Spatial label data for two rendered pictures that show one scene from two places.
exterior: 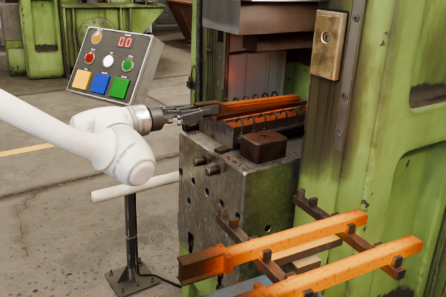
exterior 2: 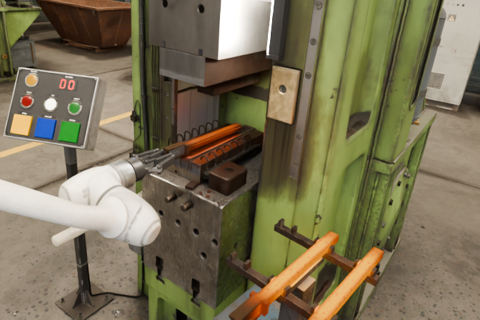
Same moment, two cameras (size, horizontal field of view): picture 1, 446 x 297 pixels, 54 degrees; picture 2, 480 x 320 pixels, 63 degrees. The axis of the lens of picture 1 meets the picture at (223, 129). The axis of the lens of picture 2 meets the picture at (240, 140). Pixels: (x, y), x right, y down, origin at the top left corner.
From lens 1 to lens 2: 0.35 m
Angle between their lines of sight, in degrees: 20
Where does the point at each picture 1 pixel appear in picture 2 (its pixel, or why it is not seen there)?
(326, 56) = (283, 104)
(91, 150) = (106, 223)
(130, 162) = (143, 227)
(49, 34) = not seen: outside the picture
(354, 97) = (308, 136)
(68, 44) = not seen: outside the picture
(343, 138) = (298, 168)
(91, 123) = (86, 191)
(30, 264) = not seen: outside the picture
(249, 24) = (211, 76)
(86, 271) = (34, 304)
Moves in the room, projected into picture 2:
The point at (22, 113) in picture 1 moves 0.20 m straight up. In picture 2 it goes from (34, 202) to (21, 113)
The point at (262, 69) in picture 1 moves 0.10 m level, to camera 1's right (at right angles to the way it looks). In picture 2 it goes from (202, 101) to (224, 100)
